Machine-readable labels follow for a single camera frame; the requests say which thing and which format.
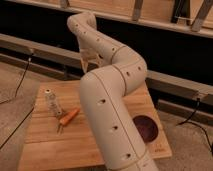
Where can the dark red bowl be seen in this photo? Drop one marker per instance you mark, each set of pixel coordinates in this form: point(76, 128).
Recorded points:
point(147, 128)

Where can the clear plastic bottle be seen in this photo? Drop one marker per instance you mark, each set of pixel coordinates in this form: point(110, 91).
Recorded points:
point(53, 103)

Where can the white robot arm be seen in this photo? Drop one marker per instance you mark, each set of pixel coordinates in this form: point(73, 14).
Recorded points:
point(101, 95)

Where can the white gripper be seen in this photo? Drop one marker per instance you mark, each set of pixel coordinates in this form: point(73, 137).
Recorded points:
point(87, 53)

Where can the wooden board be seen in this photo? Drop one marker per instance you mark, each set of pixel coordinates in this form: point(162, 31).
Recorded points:
point(46, 150)

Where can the orange toy carrot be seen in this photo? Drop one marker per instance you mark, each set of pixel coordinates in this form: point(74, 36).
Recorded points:
point(67, 118)

